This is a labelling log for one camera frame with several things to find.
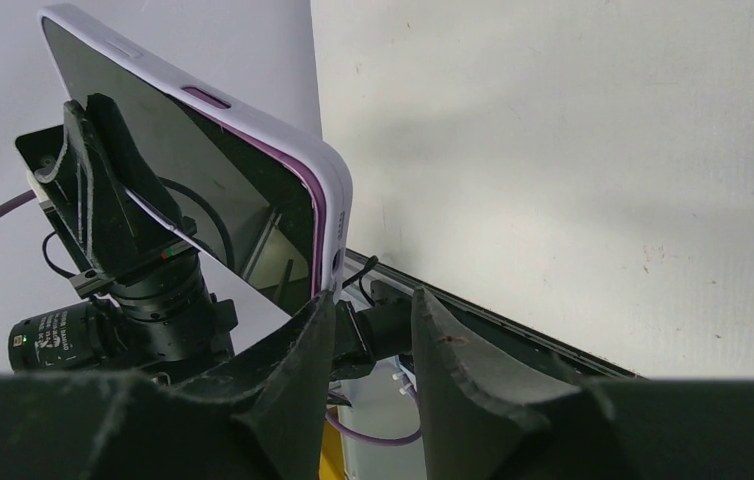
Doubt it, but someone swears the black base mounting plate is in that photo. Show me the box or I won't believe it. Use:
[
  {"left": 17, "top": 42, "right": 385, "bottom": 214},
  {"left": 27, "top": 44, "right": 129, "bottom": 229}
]
[{"left": 345, "top": 263, "right": 639, "bottom": 381}]

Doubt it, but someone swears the lavender phone case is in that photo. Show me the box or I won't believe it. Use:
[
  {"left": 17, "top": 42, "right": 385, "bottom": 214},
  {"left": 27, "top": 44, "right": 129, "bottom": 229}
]
[{"left": 40, "top": 4, "right": 353, "bottom": 295}]

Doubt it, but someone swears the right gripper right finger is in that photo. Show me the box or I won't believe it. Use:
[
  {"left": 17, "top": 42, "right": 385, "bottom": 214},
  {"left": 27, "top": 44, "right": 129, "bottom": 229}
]
[{"left": 411, "top": 288, "right": 754, "bottom": 479}]

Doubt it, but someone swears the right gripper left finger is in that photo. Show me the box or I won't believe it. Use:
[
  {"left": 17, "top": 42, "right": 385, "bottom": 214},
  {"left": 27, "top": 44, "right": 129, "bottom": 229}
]
[{"left": 0, "top": 292, "right": 336, "bottom": 479}]

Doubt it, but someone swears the black phone purple frame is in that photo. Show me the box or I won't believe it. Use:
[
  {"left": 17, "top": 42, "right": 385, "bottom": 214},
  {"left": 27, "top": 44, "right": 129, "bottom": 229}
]
[{"left": 43, "top": 20, "right": 322, "bottom": 313}]

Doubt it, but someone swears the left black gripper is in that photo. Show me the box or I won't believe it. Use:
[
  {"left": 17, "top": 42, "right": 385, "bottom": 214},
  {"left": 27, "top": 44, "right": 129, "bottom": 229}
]
[{"left": 8, "top": 93, "right": 237, "bottom": 381}]

